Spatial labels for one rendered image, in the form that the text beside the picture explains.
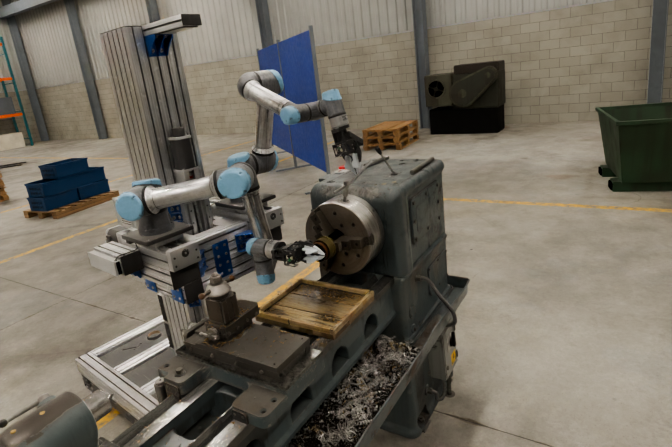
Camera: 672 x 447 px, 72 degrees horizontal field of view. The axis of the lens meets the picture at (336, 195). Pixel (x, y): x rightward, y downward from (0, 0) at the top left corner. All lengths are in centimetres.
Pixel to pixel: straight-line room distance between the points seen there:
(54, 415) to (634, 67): 1118
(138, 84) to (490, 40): 1020
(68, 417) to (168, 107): 152
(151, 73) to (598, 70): 1016
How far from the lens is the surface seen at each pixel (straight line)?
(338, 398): 191
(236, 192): 181
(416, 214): 209
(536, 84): 1165
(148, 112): 228
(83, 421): 120
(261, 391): 144
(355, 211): 182
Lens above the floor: 175
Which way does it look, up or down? 15 degrees down
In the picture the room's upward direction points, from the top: 7 degrees counter-clockwise
